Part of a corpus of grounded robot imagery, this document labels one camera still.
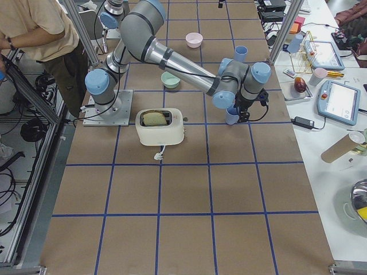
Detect pink bowl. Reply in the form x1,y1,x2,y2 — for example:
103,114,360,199
185,32,203,49

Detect person in beige shirt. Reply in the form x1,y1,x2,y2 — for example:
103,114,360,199
1,1,88,117

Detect pink cup on table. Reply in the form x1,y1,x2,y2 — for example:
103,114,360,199
309,68,327,86

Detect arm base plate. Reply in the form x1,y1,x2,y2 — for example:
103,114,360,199
83,89,134,127

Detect blue cup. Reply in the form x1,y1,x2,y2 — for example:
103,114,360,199
225,104,239,125
287,34,303,54
233,45,248,62

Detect red mango fruit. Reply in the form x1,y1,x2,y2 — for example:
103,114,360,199
294,77,307,93

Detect metal tray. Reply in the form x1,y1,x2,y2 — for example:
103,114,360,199
280,81,313,102

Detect teach pendant tablet near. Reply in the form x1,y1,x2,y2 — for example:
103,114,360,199
317,80,361,125

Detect black power adapter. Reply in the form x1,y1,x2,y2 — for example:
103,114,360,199
291,116,314,129

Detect aluminium frame post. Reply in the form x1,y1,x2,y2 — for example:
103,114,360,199
268,0,303,65

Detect small remote control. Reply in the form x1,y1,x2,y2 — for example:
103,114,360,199
283,69,297,78

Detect cardboard tube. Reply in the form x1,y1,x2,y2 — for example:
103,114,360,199
321,131,365,163

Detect bread slice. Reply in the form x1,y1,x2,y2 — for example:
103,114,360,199
142,112,167,126

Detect blue cup on rack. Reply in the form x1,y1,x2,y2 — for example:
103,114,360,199
287,34,303,54

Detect white toaster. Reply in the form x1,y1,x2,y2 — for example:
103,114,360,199
135,108,185,146

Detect green bowl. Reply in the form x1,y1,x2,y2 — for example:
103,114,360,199
161,72,181,89

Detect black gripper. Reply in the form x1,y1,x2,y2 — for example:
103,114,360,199
233,97,253,123

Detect teach pendant tablet far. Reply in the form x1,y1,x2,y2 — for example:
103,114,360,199
304,40,345,70

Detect steel bowl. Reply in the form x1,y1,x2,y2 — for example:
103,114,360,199
343,179,366,224

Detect gold wire rack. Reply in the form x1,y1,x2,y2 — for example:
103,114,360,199
290,31,313,74

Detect teach pendant tablet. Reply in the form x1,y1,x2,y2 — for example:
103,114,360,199
317,80,361,125
304,40,345,70

